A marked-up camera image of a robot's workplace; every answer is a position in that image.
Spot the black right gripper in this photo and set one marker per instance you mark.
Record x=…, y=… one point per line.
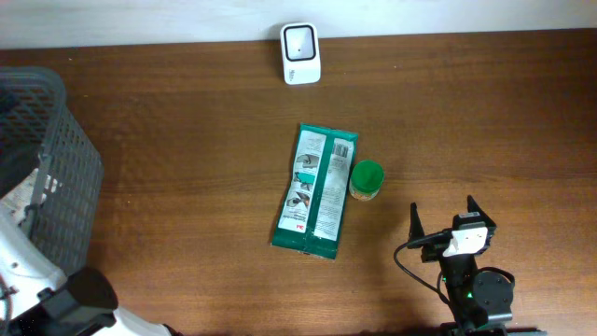
x=431, y=249

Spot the green wipes packet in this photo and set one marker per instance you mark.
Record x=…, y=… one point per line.
x=312, y=212

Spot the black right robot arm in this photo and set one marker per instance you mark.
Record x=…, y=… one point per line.
x=479, y=299

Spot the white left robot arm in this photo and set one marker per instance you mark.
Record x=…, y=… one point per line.
x=37, y=298

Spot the white barcode scanner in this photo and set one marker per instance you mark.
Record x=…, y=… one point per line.
x=301, y=54

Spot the green lid glass jar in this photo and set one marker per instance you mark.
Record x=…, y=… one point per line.
x=366, y=180

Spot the grey plastic mesh basket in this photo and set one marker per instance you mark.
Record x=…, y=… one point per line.
x=41, y=141

